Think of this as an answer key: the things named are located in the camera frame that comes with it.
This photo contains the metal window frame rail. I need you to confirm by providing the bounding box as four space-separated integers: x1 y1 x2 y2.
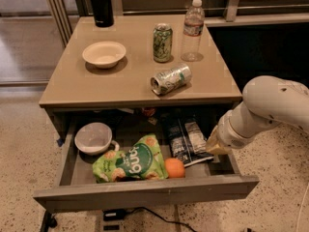
42 0 309 46

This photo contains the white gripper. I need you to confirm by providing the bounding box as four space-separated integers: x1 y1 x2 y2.
206 110 254 155

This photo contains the white cable at right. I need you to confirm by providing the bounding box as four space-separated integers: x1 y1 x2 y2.
295 182 309 232

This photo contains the green chip bag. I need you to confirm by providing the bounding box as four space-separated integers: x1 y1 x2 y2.
93 133 168 183

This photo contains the black insulated water bottle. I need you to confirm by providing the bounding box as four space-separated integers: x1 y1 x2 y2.
91 0 114 27

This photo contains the grey drawer cabinet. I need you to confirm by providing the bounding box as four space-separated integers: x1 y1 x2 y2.
40 14 241 138

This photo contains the grey bowl in drawer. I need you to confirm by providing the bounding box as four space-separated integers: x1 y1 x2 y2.
74 122 120 156

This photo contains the black snack packet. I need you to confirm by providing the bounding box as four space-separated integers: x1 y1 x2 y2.
162 116 214 167

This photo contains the black power cable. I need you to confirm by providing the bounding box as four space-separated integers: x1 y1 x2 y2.
125 206 198 232

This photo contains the orange fruit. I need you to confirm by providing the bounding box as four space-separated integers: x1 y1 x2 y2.
164 158 185 178

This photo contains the clear plastic water bottle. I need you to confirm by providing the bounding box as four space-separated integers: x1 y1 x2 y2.
181 0 205 62

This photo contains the upright green soda can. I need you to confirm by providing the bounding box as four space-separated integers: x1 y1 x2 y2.
153 23 173 63

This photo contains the lying green soda can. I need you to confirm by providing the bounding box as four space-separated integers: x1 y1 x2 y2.
151 63 192 96

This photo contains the black plug on floor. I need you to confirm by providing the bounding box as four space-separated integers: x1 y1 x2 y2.
40 211 58 232

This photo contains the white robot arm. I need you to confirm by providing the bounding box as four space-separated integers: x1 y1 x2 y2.
206 75 309 155

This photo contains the black power adapter brick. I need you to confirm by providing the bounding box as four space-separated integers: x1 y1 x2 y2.
103 209 126 221

